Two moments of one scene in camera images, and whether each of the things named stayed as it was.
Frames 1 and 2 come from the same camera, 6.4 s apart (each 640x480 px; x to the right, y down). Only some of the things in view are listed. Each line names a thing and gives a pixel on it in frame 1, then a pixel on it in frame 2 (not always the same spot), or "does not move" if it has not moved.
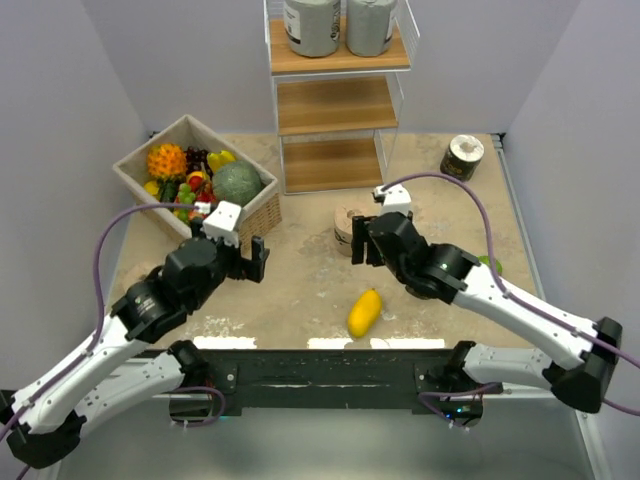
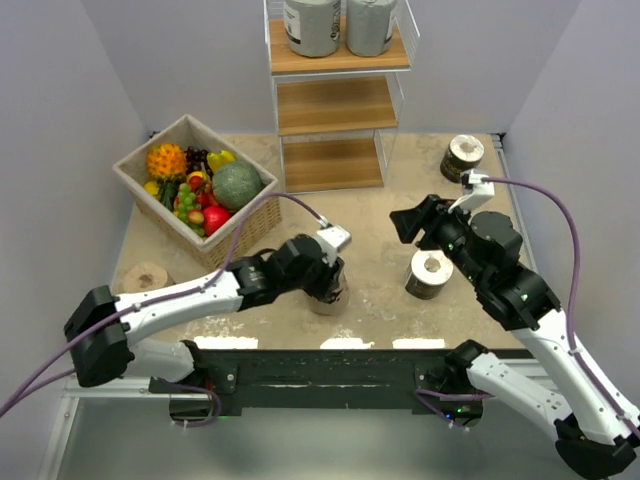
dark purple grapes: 196,161 does not move
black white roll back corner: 462,157 does not move
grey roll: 369,26 does not move
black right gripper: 358,242 to 408,222
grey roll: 312,26 does not move
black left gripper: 247,268 to 329,279
